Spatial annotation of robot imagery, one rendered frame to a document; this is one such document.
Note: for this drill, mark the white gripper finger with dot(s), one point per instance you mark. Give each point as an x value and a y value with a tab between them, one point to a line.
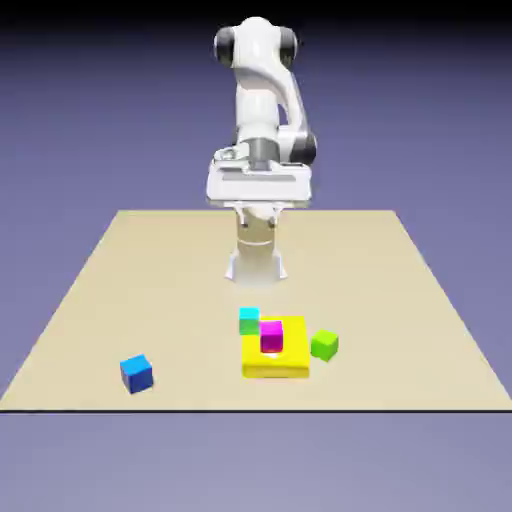
272	216
241	216

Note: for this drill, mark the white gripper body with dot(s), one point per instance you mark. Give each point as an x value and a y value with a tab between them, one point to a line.
258	187

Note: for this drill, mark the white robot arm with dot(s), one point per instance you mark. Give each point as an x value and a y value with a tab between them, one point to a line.
258	72

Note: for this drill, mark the small cyan cube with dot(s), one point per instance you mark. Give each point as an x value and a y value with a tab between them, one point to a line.
249	320

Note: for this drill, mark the small magenta cube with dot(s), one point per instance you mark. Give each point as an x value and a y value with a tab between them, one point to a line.
271	336

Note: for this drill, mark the small green cube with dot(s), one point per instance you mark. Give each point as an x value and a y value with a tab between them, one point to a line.
324	344

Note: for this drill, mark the small blue cube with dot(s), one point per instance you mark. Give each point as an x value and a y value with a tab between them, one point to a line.
136	372

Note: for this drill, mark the large yellow box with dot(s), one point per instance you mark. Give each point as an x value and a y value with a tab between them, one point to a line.
280	352

